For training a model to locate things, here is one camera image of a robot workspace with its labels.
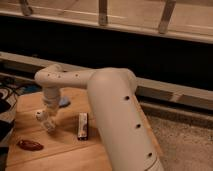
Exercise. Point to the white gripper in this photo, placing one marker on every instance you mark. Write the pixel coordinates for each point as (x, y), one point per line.
(51, 99)

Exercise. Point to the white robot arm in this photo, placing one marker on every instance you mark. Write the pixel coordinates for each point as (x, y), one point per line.
(111, 95)

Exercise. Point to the blue object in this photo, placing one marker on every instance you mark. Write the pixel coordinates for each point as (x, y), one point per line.
(64, 102)

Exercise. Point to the dark red object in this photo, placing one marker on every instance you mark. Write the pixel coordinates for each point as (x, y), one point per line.
(30, 145)

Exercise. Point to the left chair leg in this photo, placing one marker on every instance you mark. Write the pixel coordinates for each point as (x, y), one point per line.
(25, 8)

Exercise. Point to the chair leg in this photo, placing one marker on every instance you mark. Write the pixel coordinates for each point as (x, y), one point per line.
(166, 16)
(25, 8)
(102, 8)

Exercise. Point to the middle chair leg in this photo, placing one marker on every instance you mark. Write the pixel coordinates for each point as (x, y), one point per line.
(102, 8)

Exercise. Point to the right chair leg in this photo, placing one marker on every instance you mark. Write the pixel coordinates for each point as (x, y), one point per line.
(166, 16)

